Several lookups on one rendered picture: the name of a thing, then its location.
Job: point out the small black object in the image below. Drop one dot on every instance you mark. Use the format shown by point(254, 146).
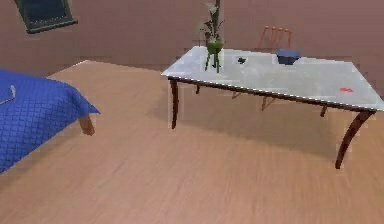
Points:
point(241, 60)

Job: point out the green vase with plant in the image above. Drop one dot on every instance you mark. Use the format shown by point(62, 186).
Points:
point(213, 43)

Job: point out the white table with dark legs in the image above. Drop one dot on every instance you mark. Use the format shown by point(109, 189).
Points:
point(283, 80)

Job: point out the dark blue bowl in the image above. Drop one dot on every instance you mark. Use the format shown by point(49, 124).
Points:
point(287, 56)

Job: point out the red wooden chair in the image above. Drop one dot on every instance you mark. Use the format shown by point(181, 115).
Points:
point(275, 37)

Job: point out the small red object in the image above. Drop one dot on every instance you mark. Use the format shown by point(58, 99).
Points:
point(346, 89)

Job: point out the bed with blue quilt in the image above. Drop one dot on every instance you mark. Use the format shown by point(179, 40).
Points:
point(33, 113)

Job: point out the dark framed window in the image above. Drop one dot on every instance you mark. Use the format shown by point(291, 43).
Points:
point(45, 13)

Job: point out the small grey object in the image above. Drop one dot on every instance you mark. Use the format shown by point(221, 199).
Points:
point(12, 92)

